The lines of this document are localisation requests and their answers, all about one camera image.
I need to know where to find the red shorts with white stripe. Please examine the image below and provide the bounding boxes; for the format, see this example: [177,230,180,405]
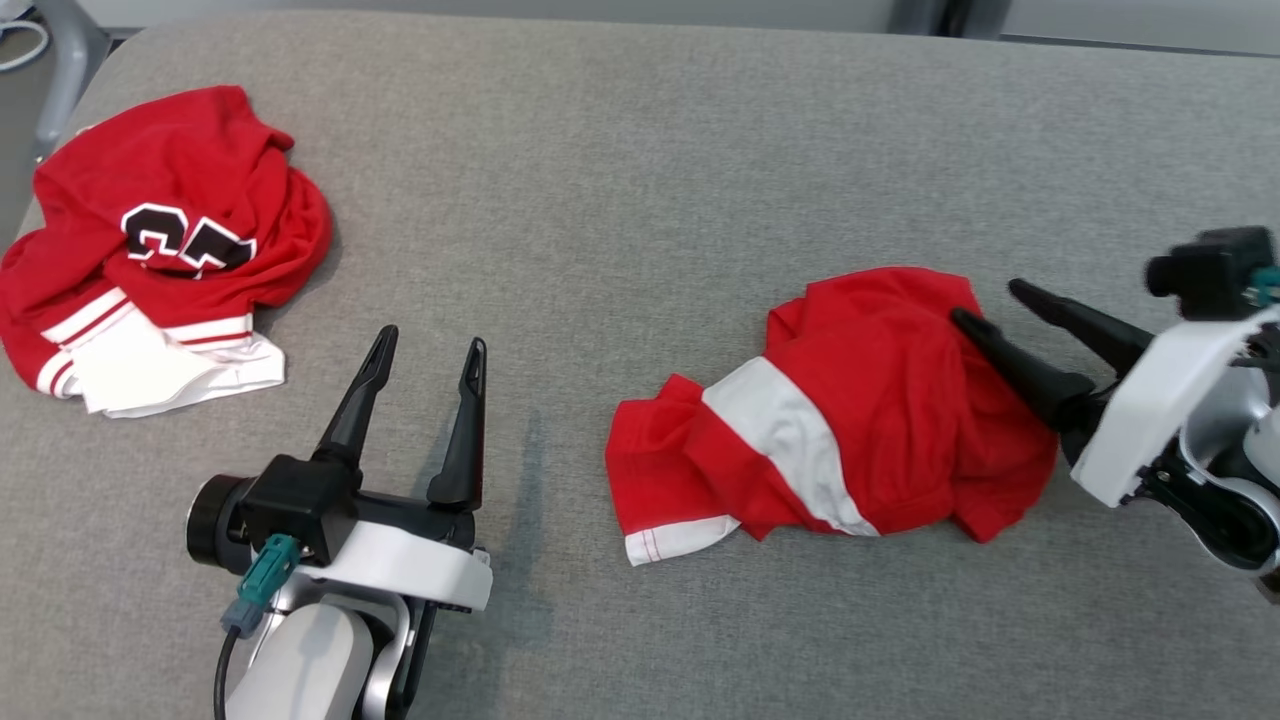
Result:
[605,266,1059,567]

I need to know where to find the grey metal partition post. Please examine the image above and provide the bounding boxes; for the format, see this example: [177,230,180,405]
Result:
[888,0,1011,37]

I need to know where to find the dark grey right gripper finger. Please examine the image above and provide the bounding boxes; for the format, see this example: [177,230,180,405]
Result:
[950,308,1098,433]
[1008,278,1153,378]

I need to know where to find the red white numbered jersey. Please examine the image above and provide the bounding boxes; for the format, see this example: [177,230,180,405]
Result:
[0,85,334,419]

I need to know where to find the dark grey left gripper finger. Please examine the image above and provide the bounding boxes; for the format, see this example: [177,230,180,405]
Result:
[315,325,399,467]
[428,338,489,511]

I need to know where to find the white cable loop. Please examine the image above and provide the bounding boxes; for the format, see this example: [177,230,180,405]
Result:
[0,18,50,73]

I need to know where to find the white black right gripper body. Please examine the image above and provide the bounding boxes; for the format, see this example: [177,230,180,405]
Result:
[1058,305,1280,508]

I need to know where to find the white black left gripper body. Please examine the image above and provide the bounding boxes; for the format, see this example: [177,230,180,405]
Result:
[300,490,494,611]

